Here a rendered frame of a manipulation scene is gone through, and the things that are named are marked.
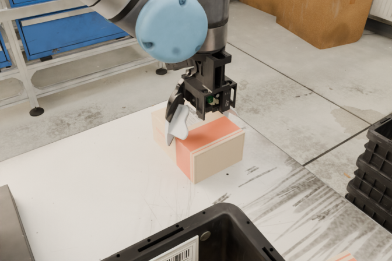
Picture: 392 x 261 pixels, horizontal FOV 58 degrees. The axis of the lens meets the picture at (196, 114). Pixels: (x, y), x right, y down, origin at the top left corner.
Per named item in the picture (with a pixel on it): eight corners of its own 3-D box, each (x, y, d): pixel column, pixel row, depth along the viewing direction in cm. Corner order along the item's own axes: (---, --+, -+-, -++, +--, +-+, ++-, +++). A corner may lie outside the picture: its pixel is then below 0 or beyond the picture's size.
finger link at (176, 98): (163, 121, 64) (185, 78, 62) (158, 117, 65) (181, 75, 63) (181, 125, 67) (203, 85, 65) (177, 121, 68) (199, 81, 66)
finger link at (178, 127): (169, 158, 63) (193, 114, 61) (153, 140, 67) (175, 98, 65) (181, 159, 65) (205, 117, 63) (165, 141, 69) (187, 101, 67)
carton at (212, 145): (153, 139, 78) (150, 112, 73) (198, 120, 83) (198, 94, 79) (194, 184, 67) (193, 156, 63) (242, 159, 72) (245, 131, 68)
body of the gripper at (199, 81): (202, 124, 61) (203, 62, 54) (175, 101, 66) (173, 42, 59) (235, 110, 64) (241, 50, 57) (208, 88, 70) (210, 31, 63)
